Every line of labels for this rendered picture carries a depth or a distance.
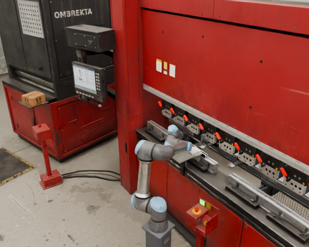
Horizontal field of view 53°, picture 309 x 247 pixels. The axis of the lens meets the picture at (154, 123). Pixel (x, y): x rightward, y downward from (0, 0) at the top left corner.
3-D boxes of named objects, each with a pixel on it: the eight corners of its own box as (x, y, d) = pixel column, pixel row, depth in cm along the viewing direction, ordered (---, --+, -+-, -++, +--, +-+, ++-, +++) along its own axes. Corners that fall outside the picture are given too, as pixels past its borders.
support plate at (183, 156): (166, 154, 280) (166, 153, 280) (189, 146, 293) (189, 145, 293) (179, 163, 267) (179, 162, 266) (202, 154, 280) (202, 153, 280)
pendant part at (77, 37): (73, 102, 360) (64, 26, 323) (90, 96, 378) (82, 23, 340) (103, 113, 332) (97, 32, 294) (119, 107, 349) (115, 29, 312)
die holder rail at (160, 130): (146, 128, 350) (146, 121, 346) (151, 127, 354) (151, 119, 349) (174, 147, 313) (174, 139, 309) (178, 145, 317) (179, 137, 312)
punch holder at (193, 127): (187, 129, 285) (188, 112, 277) (194, 126, 289) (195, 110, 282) (197, 135, 274) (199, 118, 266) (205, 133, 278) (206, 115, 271)
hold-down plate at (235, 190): (225, 188, 255) (225, 185, 253) (229, 185, 257) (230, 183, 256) (254, 209, 233) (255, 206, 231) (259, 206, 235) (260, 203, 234)
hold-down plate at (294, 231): (265, 217, 225) (266, 213, 224) (270, 214, 228) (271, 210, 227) (303, 244, 203) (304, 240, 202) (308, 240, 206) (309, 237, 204)
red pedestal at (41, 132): (38, 182, 405) (27, 125, 369) (57, 175, 418) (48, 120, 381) (43, 190, 391) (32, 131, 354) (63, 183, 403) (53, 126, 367)
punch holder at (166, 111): (161, 113, 314) (162, 98, 307) (168, 111, 319) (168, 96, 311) (170, 119, 303) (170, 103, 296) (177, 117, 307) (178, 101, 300)
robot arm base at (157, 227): (159, 236, 222) (159, 226, 217) (143, 226, 231) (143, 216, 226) (172, 225, 232) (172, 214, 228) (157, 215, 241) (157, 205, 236)
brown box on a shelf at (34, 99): (17, 102, 391) (15, 93, 386) (36, 97, 409) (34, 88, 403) (29, 109, 374) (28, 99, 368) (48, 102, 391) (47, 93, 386)
